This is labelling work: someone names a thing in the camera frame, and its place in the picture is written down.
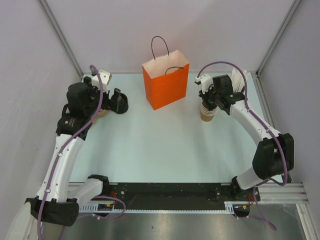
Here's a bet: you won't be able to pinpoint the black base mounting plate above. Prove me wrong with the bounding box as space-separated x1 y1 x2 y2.
81 181 261 211

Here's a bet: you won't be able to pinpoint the white slotted cable duct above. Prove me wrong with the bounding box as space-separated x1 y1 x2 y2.
79 201 234 214

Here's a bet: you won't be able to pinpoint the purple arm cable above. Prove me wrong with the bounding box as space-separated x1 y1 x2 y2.
36 64 127 240
197 61 288 231

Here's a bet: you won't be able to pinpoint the brown pulp cup carrier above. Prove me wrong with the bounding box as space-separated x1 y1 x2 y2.
96 109 110 118

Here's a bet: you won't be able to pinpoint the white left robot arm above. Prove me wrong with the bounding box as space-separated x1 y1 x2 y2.
26 73 127 227

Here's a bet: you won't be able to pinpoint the aluminium frame rail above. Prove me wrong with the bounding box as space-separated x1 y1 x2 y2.
258 183 309 204

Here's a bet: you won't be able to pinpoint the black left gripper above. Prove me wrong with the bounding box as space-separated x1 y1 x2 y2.
83 76 120 117

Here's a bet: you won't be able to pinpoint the orange paper bag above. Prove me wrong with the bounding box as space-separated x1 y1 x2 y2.
142 47 190 110

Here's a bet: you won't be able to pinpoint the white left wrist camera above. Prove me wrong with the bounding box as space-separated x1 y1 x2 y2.
91 69 112 88

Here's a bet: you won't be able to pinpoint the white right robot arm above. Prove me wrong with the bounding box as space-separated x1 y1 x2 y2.
195 74 294 201

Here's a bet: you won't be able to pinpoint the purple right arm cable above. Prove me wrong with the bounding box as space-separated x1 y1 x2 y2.
197 61 288 231

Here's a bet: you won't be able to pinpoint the black lid stack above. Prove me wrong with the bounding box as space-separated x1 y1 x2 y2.
117 93 129 114

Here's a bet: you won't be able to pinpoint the stacked brown paper cups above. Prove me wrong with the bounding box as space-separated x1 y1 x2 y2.
200 102 218 122

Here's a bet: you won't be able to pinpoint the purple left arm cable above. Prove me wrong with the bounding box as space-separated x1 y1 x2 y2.
36 64 127 240

